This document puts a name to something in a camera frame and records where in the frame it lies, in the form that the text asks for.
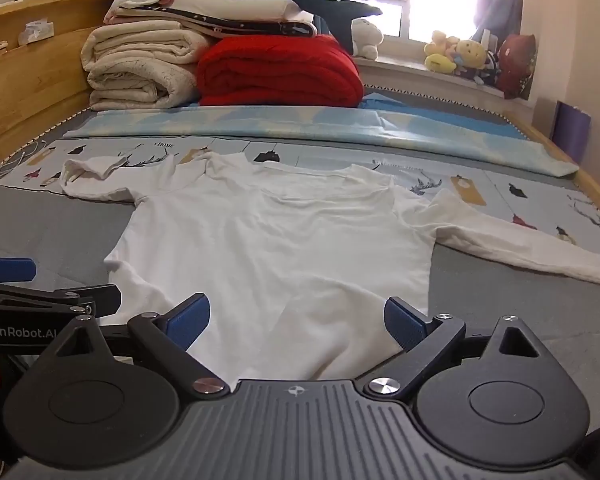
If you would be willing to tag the printed play mat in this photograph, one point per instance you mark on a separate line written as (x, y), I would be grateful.
(495, 195)

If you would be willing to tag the pile of folded clothes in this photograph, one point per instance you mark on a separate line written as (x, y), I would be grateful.
(230, 10)

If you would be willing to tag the red folded blanket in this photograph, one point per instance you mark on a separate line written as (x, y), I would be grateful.
(280, 70)

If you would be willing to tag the grey mat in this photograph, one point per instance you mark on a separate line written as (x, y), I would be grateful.
(490, 295)

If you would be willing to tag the cream folded blanket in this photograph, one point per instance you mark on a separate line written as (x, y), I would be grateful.
(135, 67)

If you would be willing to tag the yellow plush toy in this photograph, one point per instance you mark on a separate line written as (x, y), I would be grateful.
(437, 57)

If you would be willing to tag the white plush toy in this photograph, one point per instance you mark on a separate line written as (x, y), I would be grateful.
(367, 37)

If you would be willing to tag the purple box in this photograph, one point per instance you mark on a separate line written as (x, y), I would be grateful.
(571, 130)

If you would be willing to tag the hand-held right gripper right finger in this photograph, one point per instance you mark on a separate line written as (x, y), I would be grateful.
(404, 325)

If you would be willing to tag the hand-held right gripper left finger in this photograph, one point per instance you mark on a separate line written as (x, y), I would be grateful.
(187, 320)

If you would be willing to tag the light blue blanket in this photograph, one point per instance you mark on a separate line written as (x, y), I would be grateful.
(330, 127)

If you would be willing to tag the white long-sleeve shirt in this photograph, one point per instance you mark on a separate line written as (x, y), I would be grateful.
(280, 240)

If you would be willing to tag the tissue pack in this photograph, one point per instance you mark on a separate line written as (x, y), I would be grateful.
(36, 31)

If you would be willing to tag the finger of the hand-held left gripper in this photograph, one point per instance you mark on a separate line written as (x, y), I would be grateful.
(7, 269)
(55, 297)

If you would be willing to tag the round-faced yellow plush doll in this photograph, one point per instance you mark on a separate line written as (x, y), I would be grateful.
(470, 55)

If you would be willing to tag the red cushion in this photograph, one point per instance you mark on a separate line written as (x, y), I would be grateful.
(517, 65)

